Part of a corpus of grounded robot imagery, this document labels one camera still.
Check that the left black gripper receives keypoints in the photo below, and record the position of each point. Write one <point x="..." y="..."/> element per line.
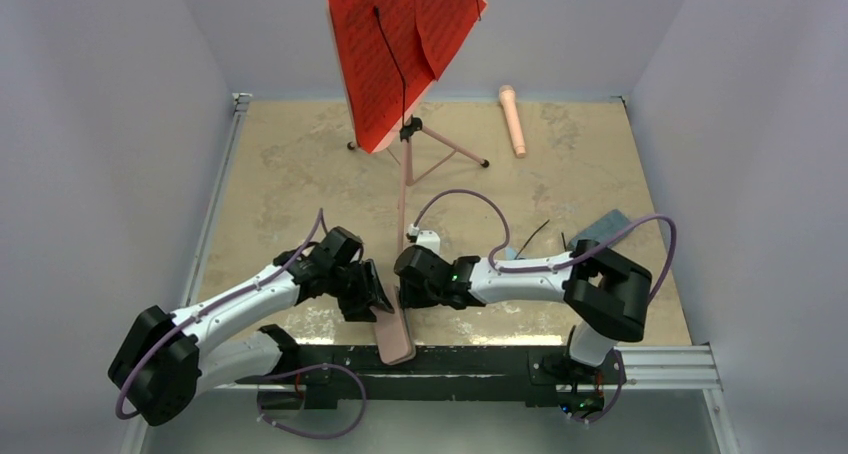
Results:
<point x="370" y="293"/>

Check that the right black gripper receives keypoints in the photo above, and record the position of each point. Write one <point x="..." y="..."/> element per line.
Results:
<point x="408" y="299"/>

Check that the pink glasses case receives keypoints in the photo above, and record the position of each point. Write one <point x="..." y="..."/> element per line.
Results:
<point x="391" y="331"/>

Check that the black sunglasses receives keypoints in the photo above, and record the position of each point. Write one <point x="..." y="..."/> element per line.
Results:
<point x="543" y="241"/>

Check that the blue glasses case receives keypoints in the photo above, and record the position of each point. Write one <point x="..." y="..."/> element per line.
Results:
<point x="603" y="228"/>

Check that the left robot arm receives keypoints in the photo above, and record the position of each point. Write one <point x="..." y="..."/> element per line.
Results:
<point x="168" y="358"/>

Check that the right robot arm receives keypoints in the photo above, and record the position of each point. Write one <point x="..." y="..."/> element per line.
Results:
<point x="608" y="291"/>

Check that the pink music stand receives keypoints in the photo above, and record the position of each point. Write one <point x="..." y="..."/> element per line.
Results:
<point x="416" y="151"/>

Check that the pink toy microphone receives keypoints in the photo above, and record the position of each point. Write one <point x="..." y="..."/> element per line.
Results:
<point x="507" y="98"/>

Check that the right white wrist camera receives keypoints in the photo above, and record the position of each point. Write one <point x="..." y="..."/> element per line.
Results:
<point x="428" y="239"/>

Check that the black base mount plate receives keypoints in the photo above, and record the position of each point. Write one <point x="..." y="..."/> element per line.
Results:
<point x="536" y="376"/>

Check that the aluminium frame rail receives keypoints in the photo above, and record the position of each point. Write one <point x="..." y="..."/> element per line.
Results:
<point x="234" y="119"/>

